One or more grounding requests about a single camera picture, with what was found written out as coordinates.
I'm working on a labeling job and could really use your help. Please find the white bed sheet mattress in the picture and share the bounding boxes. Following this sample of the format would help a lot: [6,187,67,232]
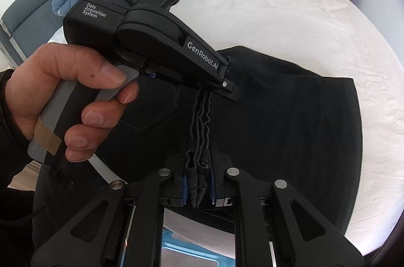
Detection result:
[171,0,403,254]

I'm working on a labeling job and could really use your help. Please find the grey padded headboard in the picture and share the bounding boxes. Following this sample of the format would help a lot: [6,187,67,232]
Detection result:
[1,0,63,67]

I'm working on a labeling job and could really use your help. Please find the light blue plastic stool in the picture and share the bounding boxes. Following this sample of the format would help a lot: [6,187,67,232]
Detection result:
[160,228,236,266]

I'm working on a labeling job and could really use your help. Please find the person's left hand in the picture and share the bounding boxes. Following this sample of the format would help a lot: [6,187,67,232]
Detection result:
[5,43,139,163]

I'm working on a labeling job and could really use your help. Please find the black denim pants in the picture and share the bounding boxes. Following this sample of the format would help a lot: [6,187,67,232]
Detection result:
[33,46,362,247]

